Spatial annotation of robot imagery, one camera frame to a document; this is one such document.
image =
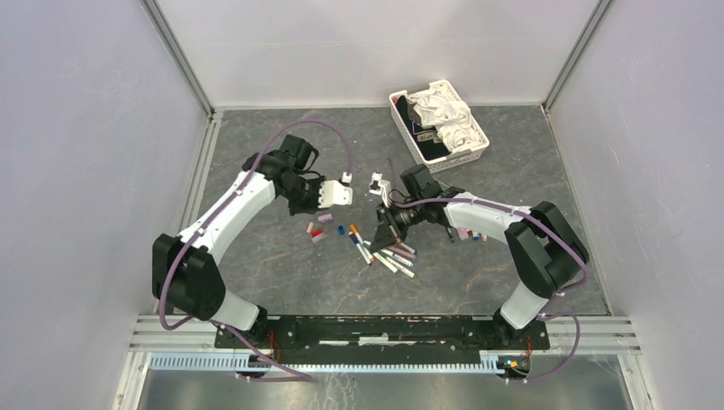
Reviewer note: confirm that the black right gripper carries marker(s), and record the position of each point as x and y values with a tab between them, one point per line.
388	229

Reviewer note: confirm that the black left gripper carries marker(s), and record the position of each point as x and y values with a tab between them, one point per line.
296	209

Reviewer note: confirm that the clear pen cap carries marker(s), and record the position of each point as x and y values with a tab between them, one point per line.
319	238

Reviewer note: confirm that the pink highlighter pen body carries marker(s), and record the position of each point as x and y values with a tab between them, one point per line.
463	233

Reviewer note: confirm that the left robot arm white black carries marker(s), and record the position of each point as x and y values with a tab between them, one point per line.
185	267

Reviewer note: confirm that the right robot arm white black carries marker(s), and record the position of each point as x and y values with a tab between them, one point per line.
545	250

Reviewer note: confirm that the orange capped white marker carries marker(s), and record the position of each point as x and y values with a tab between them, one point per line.
356	233

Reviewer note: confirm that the black item in basket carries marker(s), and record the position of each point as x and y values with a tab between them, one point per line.
424	137

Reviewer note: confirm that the white plastic basket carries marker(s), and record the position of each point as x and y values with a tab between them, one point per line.
444	163

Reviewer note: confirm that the crumpled white cloth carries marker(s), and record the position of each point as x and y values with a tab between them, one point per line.
441	106

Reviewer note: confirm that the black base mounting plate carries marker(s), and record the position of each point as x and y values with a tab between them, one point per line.
392	339

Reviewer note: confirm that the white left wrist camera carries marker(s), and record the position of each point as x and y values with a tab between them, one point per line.
334	193

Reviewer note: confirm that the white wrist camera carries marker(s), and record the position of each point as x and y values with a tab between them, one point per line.
381	187
334	193

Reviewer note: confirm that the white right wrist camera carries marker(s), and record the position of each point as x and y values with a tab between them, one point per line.
381	187

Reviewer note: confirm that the aluminium frame rail left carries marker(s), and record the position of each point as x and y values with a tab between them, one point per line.
194	193

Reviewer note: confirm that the aluminium frame rail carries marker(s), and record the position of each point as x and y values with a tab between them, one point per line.
598	335
194	193

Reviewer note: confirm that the white slotted cable duct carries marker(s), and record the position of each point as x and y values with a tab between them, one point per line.
486	364

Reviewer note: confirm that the aluminium frame rail front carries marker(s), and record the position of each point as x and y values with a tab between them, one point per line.
598	335

